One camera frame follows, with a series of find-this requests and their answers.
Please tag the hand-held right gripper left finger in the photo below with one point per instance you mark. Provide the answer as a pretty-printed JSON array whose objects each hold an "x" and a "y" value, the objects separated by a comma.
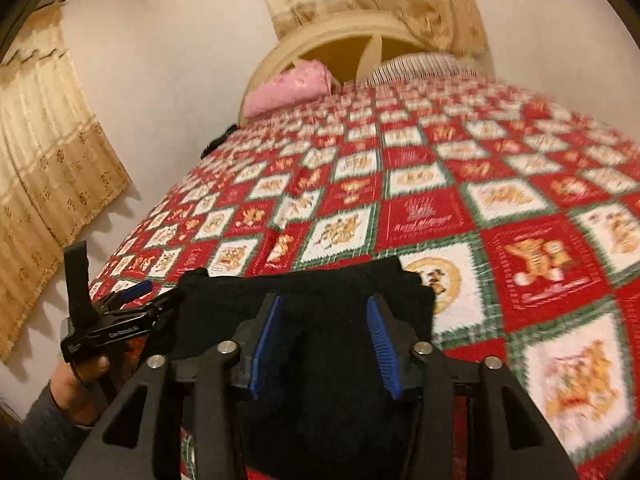
[{"x": 261, "y": 345}]

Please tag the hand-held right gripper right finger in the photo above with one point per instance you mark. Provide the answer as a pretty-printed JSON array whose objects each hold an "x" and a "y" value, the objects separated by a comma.
[{"x": 385, "y": 345}]

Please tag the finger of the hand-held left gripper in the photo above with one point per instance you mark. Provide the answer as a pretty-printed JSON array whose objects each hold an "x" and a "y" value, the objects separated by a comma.
[
  {"x": 162, "y": 304},
  {"x": 132, "y": 292}
]

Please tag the black pants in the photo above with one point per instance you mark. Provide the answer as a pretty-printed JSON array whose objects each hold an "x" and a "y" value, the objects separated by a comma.
[{"x": 325, "y": 310}]

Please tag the person's left forearm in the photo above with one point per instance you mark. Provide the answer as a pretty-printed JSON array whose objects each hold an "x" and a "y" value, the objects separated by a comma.
[{"x": 50, "y": 435}]

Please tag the person's left hand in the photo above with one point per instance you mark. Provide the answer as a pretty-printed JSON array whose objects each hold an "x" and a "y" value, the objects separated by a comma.
[{"x": 82, "y": 395}]

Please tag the small black object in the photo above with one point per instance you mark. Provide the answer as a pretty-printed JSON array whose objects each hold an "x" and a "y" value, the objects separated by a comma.
[{"x": 212, "y": 146}]

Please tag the red bear-printed blanket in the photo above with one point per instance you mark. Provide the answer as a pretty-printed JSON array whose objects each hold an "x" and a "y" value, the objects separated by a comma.
[{"x": 500, "y": 185}]

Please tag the pink pillow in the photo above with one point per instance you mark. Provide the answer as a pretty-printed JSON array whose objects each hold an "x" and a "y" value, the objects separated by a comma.
[{"x": 285, "y": 87}]

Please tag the cream wooden headboard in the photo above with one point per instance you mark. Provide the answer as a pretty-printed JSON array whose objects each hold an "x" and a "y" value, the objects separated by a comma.
[{"x": 280, "y": 57}]

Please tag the white striped pillow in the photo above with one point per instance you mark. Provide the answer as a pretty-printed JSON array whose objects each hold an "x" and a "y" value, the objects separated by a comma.
[{"x": 415, "y": 65}]

